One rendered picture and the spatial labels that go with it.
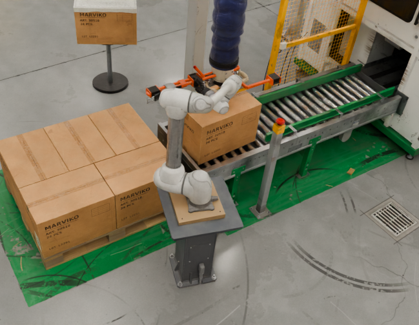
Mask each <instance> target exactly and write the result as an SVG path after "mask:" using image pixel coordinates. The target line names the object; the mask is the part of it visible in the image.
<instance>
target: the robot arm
mask: <svg viewBox="0 0 419 325"><path fill-rule="evenodd" d="M190 77H191V78H192V79H193V80H194V81H196V82H197V83H198V85H199V86H196V87H194V88H195V91H197V93H196V92H192V91H189V90H185V89H181V88H167V89H165V90H162V91H161V94H160V97H159V103H160V105H161V106H162V107H163V108H164V109H165V111H166V113H167V115H168V117H169V119H168V131H167V156H166V162H164V163H163V164H162V167H159V168H158V169H157V170H156V171H155V173H154V184H155V185H156V186H157V187H158V188H160V189H162V190H164V191H166V192H170V193H176V194H181V195H184V196H185V197H186V199H187V204H188V208H189V209H188V212H189V213H193V212H202V211H208V210H210V211H213V210H214V206H213V204H212V202H214V201H217V200H218V196H212V195H211V194H212V181H211V178H210V176H209V174H208V173H207V172H206V171H204V170H194V171H193V172H190V173H187V172H185V169H184V165H182V164H181V154H182V145H183V129H184V120H185V117H186V115H187V113H209V112H210V111H211V110H212V109H213V110H214V111H216V112H218V113H220V114H225V113H227V112H228V110H229V104H228V103H229V101H230V99H231V98H232V97H233V96H234V95H235V94H236V92H237V91H238V90H239V89H240V87H241V84H242V79H241V78H240V77H239V76H238V75H232V76H230V77H229V78H228V79H226V81H225V82H224V83H223V84H222V86H221V88H220V89H219V90H218V91H217V92H216V93H215V92H214V91H213V90H211V89H210V88H207V87H206V86H205V83H206V82H205V81H203V80H202V79H200V78H199V77H195V76H194V75H190Z"/></svg>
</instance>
